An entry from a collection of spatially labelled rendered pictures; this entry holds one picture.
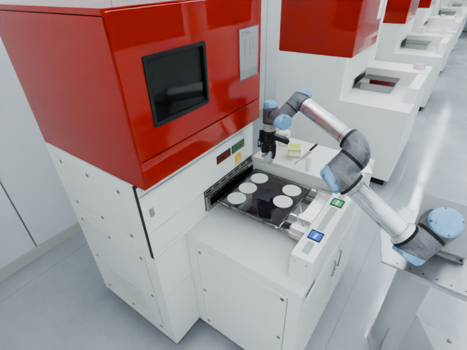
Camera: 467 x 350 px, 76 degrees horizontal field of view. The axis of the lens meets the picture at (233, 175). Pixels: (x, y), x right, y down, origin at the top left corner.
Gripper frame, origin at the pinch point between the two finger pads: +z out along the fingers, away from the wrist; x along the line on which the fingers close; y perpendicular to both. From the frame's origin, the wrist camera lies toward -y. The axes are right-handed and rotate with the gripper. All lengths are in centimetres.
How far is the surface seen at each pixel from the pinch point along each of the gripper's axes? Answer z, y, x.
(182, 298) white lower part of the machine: 60, 61, 31
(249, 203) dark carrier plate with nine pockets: 9.7, 19.9, 20.9
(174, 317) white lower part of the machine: 68, 67, 36
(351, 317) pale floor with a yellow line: 99, -42, 48
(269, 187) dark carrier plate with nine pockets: 9.7, 4.7, 11.2
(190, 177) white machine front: -11, 48, 19
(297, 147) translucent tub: -3.7, -17.5, -4.2
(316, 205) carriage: 11.3, -13.3, 30.8
